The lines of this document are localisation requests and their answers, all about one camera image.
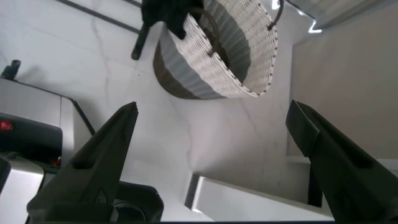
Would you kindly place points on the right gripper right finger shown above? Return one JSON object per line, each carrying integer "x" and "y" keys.
{"x": 357, "y": 186}

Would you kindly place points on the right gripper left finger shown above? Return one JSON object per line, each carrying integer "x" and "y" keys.
{"x": 90, "y": 174}

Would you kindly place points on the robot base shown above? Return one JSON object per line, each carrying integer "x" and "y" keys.
{"x": 31, "y": 102}

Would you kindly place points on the black clothes rack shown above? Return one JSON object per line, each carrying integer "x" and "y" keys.
{"x": 140, "y": 43}

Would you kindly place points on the white laundry basket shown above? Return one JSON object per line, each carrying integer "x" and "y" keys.
{"x": 211, "y": 62}

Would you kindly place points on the white curtain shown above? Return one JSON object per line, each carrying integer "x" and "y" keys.
{"x": 342, "y": 9}

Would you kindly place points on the black garment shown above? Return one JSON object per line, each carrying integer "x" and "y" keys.
{"x": 168, "y": 12}

